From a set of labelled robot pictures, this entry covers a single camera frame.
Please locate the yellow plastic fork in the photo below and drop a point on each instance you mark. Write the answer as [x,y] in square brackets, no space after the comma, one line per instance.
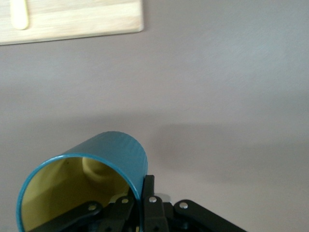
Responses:
[20,17]

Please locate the teal cup yellow inside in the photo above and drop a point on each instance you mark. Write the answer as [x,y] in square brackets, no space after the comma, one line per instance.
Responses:
[120,149]

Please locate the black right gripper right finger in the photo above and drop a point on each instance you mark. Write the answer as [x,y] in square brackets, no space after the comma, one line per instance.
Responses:
[154,212]

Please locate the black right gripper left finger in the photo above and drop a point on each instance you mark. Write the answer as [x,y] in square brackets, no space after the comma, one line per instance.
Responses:
[91,210]

